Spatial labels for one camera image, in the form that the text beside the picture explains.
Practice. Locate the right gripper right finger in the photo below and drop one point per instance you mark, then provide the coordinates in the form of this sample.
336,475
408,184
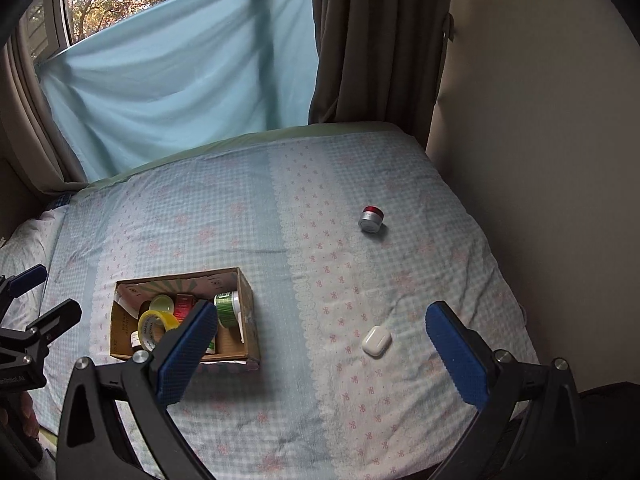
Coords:
528,422

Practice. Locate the light blue sheet curtain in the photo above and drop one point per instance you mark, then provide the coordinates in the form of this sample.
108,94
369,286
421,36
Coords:
180,75

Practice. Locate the brown cardboard box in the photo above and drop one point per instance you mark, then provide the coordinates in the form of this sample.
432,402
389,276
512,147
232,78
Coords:
233,349

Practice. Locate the silver red small jar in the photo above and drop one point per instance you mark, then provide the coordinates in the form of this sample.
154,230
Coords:
371,219

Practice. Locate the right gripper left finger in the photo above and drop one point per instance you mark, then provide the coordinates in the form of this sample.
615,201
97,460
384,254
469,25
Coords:
92,441

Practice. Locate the green lidded round container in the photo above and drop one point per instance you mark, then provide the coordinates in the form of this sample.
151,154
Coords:
162,303

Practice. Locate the yellow tape roll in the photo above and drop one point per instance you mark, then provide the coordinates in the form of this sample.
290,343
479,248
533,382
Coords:
153,325

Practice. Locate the beige left curtain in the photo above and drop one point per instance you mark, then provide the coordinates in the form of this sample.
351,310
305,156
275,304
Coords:
35,147

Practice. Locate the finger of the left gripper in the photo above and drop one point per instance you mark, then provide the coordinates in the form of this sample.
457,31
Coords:
17,285
34,340

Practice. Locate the red Marubi box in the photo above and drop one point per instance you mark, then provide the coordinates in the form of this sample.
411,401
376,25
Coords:
183,305

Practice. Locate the checkered floral bed quilt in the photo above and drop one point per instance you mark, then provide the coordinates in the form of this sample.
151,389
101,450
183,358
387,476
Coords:
284,208

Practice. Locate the white earbuds case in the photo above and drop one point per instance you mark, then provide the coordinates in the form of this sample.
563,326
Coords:
376,342

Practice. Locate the white lid green jar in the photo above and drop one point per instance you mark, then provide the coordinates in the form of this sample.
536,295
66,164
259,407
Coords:
228,308

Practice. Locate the black white small jar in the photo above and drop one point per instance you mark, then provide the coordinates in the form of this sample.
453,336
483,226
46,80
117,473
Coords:
135,342

